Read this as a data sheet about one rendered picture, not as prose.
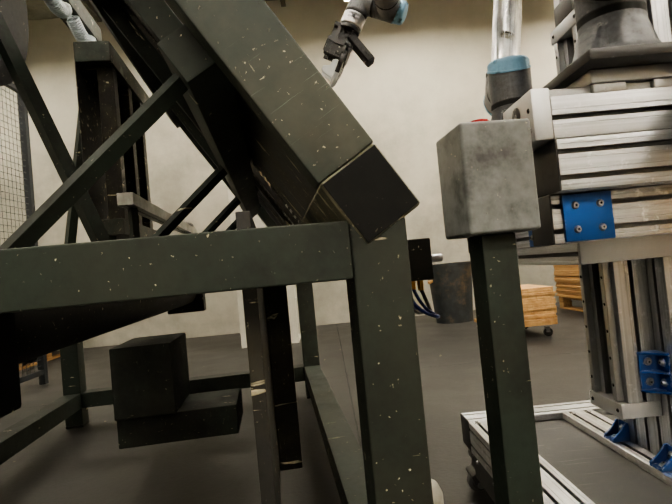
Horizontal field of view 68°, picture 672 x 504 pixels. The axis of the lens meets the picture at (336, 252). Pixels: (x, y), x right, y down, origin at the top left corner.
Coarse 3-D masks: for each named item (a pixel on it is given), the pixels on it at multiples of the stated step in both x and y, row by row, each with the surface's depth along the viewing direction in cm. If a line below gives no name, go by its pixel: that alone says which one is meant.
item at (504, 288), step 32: (480, 256) 83; (512, 256) 82; (480, 288) 84; (512, 288) 82; (480, 320) 85; (512, 320) 82; (480, 352) 86; (512, 352) 82; (512, 384) 81; (512, 416) 81; (512, 448) 81; (512, 480) 81
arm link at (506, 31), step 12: (504, 0) 153; (516, 0) 153; (504, 12) 153; (516, 12) 153; (504, 24) 153; (516, 24) 153; (492, 36) 157; (504, 36) 153; (516, 36) 153; (492, 48) 157; (504, 48) 153; (516, 48) 153; (492, 60) 156
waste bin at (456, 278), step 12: (432, 264) 581; (444, 264) 538; (456, 264) 537; (468, 264) 544; (444, 276) 541; (456, 276) 538; (468, 276) 544; (432, 288) 555; (444, 288) 542; (456, 288) 539; (468, 288) 544; (432, 300) 565; (444, 300) 543; (456, 300) 539; (468, 300) 544; (444, 312) 545; (456, 312) 540; (468, 312) 544
